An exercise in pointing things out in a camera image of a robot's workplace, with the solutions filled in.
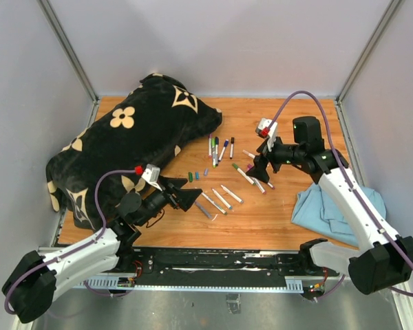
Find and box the purple cable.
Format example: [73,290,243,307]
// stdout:
[270,90,413,303]
[3,166,138,314]

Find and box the blue cap whiteboard marker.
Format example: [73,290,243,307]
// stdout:
[218,139,229,162]

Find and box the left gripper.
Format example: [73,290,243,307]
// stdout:
[137,175,202,227]

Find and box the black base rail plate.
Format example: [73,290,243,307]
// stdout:
[103,247,338,279]

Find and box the light green marker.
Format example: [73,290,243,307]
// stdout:
[211,137,217,168]

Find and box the magenta cap marker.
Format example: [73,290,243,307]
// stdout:
[247,164,275,190]

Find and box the black cap whiteboard marker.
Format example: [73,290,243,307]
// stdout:
[229,137,235,160]

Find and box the slotted cable duct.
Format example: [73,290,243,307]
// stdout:
[72,274,304,294]

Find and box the light blue cloth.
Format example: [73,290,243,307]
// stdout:
[290,181,388,247]

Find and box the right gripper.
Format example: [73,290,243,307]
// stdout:
[246,131,304,183]

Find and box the purple marker grey body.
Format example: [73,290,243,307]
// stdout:
[194,201,213,219]

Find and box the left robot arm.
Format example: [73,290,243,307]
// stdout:
[1,176,202,323]

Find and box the green cap white marker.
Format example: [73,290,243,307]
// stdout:
[232,163,256,186]

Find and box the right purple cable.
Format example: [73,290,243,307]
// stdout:
[270,90,413,303]

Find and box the light blue marker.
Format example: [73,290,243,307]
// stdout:
[211,188,233,210]

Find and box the black floral plush blanket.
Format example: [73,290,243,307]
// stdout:
[45,73,222,231]

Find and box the lavender cap marker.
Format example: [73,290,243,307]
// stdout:
[220,184,244,204]

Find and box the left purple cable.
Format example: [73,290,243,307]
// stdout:
[3,166,138,314]

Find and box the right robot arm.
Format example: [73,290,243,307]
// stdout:
[246,116,413,295]

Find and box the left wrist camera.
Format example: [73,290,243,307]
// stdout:
[141,164,162,191]

